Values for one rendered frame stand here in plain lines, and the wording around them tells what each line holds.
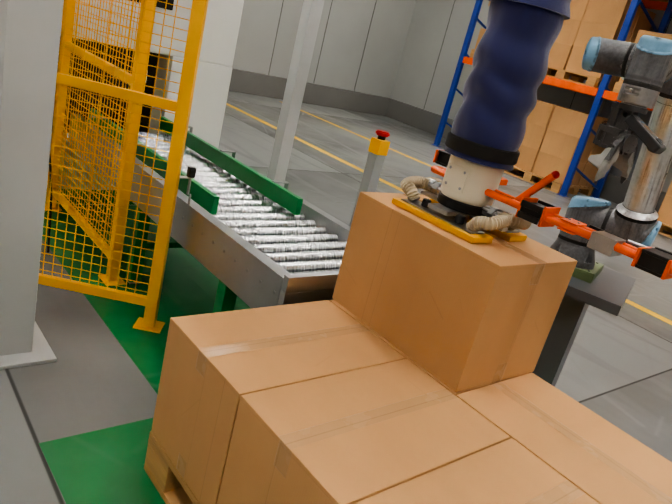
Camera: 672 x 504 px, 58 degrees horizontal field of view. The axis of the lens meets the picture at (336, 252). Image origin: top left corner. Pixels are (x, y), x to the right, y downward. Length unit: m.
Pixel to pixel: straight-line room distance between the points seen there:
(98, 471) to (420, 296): 1.12
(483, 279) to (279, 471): 0.73
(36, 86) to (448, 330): 1.52
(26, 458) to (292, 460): 1.01
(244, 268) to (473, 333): 0.94
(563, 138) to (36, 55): 8.65
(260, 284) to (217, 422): 0.71
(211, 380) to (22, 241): 1.03
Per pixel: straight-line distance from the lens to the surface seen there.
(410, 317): 1.90
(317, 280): 2.17
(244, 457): 1.58
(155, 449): 2.03
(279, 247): 2.54
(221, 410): 1.64
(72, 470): 2.13
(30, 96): 2.27
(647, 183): 2.50
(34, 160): 2.33
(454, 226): 1.85
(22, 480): 2.10
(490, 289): 1.70
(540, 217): 1.80
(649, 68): 1.72
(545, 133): 10.28
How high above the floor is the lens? 1.40
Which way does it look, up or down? 19 degrees down
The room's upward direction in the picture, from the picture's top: 15 degrees clockwise
